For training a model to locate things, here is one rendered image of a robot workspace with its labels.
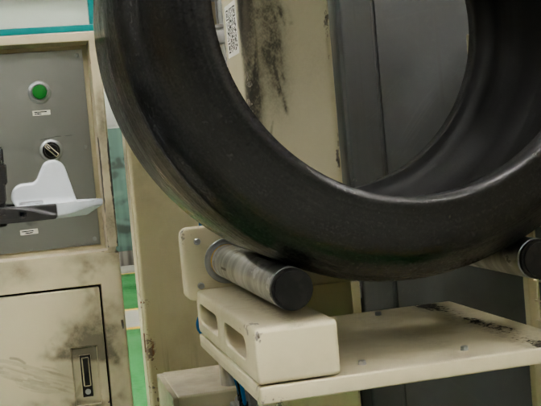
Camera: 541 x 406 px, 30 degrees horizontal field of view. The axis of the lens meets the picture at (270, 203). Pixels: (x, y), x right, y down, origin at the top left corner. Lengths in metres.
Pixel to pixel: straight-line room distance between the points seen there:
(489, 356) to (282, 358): 0.23
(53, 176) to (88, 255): 0.68
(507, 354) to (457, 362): 0.06
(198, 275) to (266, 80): 0.29
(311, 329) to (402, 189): 0.34
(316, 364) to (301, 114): 0.47
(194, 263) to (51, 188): 0.36
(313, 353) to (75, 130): 0.84
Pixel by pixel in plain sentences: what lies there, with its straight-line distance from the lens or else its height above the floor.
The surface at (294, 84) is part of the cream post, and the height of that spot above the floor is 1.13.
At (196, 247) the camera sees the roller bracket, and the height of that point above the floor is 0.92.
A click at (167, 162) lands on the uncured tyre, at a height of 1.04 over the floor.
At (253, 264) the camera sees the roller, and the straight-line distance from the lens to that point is 1.14.
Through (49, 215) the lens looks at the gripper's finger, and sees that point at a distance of 1.04.
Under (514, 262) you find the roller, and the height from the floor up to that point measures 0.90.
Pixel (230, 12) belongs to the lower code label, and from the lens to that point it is 1.47.
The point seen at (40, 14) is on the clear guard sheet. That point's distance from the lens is 1.77.
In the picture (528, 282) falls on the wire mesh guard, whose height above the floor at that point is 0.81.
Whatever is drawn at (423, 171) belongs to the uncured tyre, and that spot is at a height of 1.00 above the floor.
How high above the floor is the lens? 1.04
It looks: 3 degrees down
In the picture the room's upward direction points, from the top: 5 degrees counter-clockwise
